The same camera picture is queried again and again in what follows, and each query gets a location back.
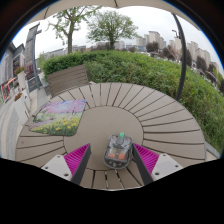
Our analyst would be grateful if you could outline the tall dark sign pillar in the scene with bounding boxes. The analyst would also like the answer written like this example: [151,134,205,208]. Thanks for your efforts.
[23,22,44,93]

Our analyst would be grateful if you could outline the white flower planter box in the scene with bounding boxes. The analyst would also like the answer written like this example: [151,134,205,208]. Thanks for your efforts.
[13,66,28,92]
[13,91,33,126]

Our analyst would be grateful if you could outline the floral print mouse pad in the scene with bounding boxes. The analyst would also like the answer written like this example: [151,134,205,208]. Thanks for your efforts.
[28,99,88,137]

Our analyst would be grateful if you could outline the grey slatted outdoor chair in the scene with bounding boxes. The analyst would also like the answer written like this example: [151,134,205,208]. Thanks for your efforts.
[46,64,91,98]

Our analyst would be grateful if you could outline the distant apartment buildings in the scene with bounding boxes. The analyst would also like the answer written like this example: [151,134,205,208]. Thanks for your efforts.
[134,30,221,78]

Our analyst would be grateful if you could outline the dark shopfront building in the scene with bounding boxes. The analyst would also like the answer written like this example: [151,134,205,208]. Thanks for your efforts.
[0,43,26,104]

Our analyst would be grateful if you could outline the round leafy tree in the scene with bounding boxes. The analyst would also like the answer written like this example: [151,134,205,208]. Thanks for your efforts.
[86,10,139,50]

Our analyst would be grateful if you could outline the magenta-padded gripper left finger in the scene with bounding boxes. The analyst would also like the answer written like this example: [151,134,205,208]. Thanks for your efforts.
[41,143,92,186]

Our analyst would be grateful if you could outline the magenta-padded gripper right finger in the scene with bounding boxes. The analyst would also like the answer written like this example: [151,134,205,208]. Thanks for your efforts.
[131,143,183,186]

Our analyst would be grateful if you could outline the green hedge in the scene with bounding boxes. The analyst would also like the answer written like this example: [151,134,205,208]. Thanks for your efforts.
[42,49,224,154]

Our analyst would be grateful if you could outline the beige patio umbrella canopy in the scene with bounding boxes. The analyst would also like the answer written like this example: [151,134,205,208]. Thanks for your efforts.
[26,0,201,31]

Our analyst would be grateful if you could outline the slim sparse-leafed tree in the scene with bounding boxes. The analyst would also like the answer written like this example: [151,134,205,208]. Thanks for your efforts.
[46,5,101,55]

